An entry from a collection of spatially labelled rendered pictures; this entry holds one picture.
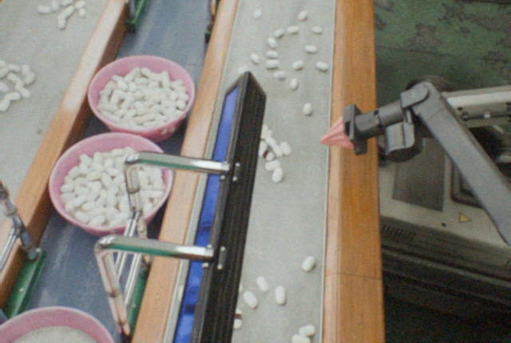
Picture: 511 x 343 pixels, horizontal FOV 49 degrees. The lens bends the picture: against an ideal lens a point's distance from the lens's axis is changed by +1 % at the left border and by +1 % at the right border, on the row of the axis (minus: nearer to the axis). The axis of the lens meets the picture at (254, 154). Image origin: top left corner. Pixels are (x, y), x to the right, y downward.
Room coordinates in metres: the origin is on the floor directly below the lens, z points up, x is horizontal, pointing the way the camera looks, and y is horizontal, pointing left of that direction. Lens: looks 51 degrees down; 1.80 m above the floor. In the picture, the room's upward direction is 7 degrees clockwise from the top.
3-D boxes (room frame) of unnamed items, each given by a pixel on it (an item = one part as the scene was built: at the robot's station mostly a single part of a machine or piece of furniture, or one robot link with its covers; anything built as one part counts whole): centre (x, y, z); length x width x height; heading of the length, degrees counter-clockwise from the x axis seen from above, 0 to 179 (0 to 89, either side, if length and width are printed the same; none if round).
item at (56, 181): (0.71, 0.31, 0.72); 0.27 x 0.27 x 0.10
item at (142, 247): (0.44, 0.12, 0.90); 0.20 x 0.19 x 0.45; 179
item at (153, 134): (0.99, 0.31, 0.72); 0.27 x 0.27 x 0.10
